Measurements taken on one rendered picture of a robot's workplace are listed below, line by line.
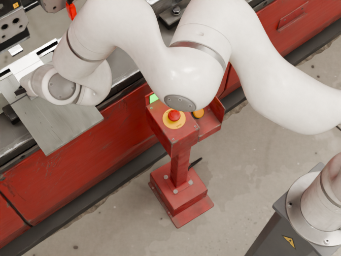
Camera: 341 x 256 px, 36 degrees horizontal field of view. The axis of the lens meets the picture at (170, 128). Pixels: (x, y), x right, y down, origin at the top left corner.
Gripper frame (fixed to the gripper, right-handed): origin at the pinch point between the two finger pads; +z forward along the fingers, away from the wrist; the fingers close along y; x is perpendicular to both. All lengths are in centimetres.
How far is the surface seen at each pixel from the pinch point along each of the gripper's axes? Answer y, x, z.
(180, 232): -24, 96, 53
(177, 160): -32, 57, 31
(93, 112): -7.1, 14.2, -8.9
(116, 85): -20.3, 15.1, 7.5
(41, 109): 3.7, 7.4, -3.1
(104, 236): 3, 82, 65
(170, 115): -29.2, 30.8, 2.0
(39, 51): -5.6, -5.0, 7.8
